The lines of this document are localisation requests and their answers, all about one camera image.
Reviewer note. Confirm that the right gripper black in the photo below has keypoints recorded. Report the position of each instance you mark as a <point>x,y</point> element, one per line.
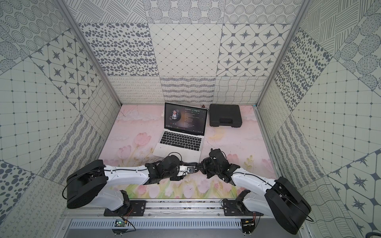
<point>203,165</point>

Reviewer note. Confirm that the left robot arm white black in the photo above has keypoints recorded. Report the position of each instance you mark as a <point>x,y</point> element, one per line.
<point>91,183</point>

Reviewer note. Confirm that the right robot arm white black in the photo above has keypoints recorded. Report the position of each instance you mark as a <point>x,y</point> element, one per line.
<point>277,198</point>

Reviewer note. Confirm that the silver laptop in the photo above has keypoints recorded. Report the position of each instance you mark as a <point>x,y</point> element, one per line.
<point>183,134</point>

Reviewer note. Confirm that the black plastic tool case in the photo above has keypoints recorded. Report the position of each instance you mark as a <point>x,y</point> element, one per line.
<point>225,115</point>

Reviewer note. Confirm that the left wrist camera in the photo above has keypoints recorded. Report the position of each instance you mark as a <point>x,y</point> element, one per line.
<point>184,170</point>

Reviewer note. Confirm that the aluminium mounting rail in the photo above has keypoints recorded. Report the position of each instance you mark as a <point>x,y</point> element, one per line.
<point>158,208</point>

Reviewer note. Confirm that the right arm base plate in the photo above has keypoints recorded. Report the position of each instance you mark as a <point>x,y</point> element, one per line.
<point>235,208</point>

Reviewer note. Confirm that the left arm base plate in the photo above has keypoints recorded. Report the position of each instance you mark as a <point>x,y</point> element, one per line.
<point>135,208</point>

